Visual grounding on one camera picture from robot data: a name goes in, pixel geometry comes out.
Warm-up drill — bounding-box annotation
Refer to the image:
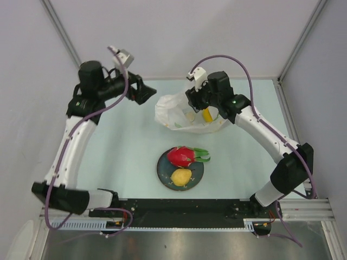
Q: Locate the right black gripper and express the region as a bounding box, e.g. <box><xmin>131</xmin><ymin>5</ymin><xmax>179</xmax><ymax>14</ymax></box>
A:
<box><xmin>184</xmin><ymin>77</ymin><xmax>220</xmax><ymax>114</ymax></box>

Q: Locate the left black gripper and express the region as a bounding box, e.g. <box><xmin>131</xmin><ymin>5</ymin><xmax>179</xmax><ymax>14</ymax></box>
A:
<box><xmin>97</xmin><ymin>67</ymin><xmax>156</xmax><ymax>105</ymax></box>

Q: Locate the yellow fake lemon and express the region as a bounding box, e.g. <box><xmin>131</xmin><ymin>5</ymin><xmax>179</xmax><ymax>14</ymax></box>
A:
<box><xmin>202</xmin><ymin>108</ymin><xmax>213</xmax><ymax>123</ymax></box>

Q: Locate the white printed plastic bag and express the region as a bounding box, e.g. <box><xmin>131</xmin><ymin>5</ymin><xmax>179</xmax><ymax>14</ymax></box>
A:
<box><xmin>155</xmin><ymin>83</ymin><xmax>230</xmax><ymax>134</ymax></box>

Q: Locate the red fake dragon fruit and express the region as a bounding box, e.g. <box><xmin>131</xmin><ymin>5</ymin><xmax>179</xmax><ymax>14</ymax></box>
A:
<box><xmin>167</xmin><ymin>146</ymin><xmax>210</xmax><ymax>168</ymax></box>

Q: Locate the dark blue ceramic plate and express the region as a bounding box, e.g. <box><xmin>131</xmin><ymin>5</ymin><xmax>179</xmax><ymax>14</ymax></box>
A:
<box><xmin>156</xmin><ymin>150</ymin><xmax>204</xmax><ymax>191</ymax></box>

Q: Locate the yellow fake pear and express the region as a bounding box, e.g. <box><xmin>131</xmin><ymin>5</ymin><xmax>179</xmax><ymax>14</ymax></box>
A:
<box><xmin>170</xmin><ymin>168</ymin><xmax>195</xmax><ymax>187</ymax></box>

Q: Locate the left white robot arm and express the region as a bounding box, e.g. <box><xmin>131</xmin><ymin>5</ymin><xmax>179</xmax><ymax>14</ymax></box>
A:
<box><xmin>31</xmin><ymin>61</ymin><xmax>157</xmax><ymax>217</ymax></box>

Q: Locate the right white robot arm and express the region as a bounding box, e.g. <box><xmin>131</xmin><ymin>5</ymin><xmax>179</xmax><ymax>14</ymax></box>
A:
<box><xmin>185</xmin><ymin>67</ymin><xmax>313</xmax><ymax>217</ymax></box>

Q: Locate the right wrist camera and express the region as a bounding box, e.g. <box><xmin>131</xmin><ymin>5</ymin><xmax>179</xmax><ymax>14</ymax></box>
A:
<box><xmin>187</xmin><ymin>67</ymin><xmax>207</xmax><ymax>92</ymax></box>

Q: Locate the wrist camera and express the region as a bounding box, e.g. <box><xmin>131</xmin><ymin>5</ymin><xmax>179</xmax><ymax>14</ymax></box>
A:
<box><xmin>107</xmin><ymin>45</ymin><xmax>134</xmax><ymax>70</ymax></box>
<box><xmin>187</xmin><ymin>67</ymin><xmax>207</xmax><ymax>92</ymax></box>

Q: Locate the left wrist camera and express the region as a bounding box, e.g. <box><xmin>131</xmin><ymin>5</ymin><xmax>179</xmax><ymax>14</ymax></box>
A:
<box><xmin>107</xmin><ymin>45</ymin><xmax>134</xmax><ymax>70</ymax></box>

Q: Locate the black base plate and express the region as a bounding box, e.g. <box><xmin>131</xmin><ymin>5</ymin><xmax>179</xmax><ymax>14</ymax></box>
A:
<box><xmin>89</xmin><ymin>198</ymin><xmax>283</xmax><ymax>229</ymax></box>

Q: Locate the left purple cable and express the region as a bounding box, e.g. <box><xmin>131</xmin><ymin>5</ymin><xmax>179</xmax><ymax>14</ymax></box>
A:
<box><xmin>43</xmin><ymin>45</ymin><xmax>133</xmax><ymax>244</ymax></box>

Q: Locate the white slotted cable duct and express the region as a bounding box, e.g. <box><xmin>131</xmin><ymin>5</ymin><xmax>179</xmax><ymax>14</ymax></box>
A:
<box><xmin>60</xmin><ymin>219</ymin><xmax>254</xmax><ymax>232</ymax></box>

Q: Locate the aluminium frame rail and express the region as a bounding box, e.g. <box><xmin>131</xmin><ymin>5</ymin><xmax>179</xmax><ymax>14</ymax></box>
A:
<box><xmin>39</xmin><ymin>197</ymin><xmax>337</xmax><ymax>222</ymax></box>

